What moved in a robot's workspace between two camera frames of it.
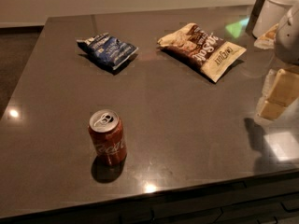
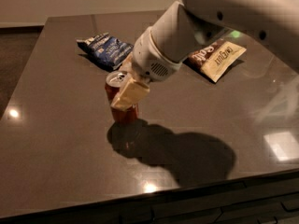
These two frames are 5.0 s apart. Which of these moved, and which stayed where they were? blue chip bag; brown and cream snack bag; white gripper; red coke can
Moved: white gripper; red coke can
Stayed: brown and cream snack bag; blue chip bag
